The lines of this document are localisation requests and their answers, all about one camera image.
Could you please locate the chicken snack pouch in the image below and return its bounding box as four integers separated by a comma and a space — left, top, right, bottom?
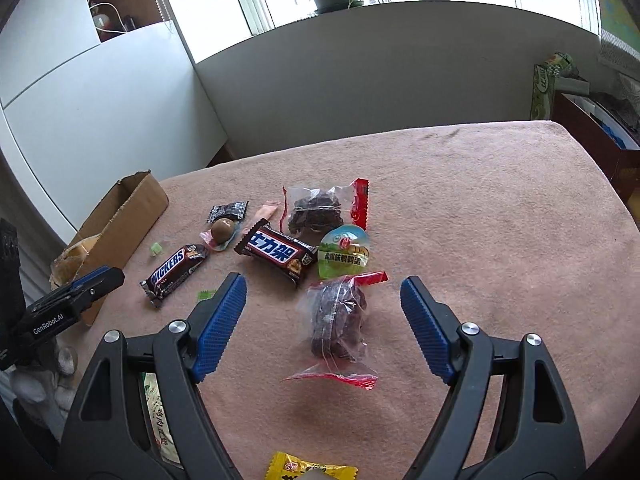
143, 373, 182, 467

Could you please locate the brown Snickers bar English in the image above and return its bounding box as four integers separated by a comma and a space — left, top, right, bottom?
140, 244, 209, 308

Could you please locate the yellow candy packet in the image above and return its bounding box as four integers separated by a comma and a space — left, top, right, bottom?
265, 452, 359, 480

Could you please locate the braised egg clear wrapper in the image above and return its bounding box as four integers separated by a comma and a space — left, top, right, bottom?
200, 218, 240, 252

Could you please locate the small black candy packet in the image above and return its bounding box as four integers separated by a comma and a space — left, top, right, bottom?
206, 200, 250, 224

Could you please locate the small pink candy packet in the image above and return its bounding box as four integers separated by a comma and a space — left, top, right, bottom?
250, 200, 280, 226

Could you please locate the Snickers bar Chinese label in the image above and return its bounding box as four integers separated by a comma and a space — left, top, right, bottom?
234, 218, 318, 287

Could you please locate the green quail egg pouch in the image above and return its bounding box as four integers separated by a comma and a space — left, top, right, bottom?
318, 224, 370, 280

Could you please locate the clear dark jujube bag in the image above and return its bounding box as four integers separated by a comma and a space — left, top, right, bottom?
279, 178, 370, 237

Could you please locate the bagged sliced bread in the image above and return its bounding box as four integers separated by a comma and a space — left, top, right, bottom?
49, 234, 100, 290

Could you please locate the brown cardboard box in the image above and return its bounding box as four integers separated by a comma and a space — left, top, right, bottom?
48, 169, 172, 328

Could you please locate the white cabinet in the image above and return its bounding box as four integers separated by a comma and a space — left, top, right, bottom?
1, 0, 227, 240

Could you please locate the pink table cloth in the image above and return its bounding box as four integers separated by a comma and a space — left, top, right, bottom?
70, 122, 639, 479

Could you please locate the green printed bag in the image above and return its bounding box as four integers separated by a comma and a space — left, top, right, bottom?
529, 52, 589, 120

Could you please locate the white lace table cover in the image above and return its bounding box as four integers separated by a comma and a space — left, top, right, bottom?
598, 28, 639, 113

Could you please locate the landscape painting scroll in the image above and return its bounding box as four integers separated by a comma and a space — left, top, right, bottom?
599, 0, 639, 52

